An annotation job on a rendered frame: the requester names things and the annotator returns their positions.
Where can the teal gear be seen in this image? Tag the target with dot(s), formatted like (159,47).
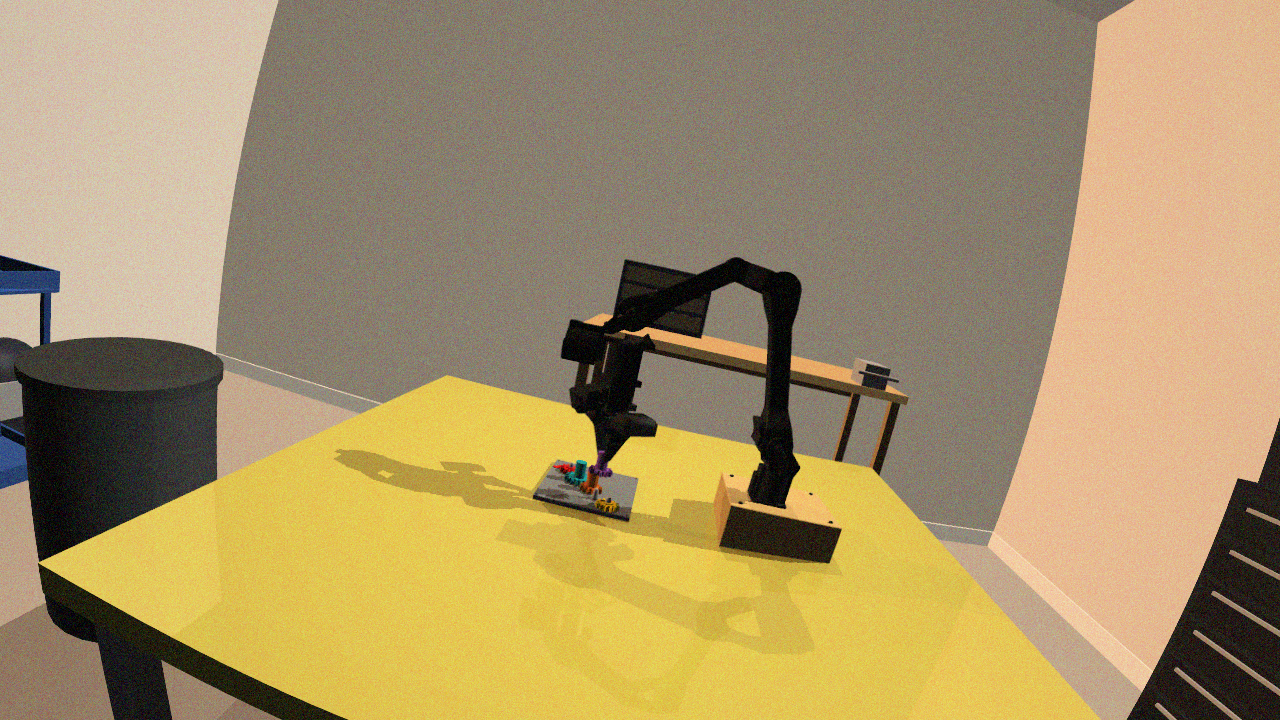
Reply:
(578,477)

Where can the orange gear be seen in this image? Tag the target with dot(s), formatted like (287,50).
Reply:
(590,484)

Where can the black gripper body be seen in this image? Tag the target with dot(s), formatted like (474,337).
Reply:
(628,424)

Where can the purple gear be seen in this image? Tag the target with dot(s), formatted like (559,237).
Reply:
(601,467)

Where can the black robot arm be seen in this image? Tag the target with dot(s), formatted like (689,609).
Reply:
(772,433)

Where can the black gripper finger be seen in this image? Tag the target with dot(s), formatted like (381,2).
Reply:
(599,430)
(613,441)

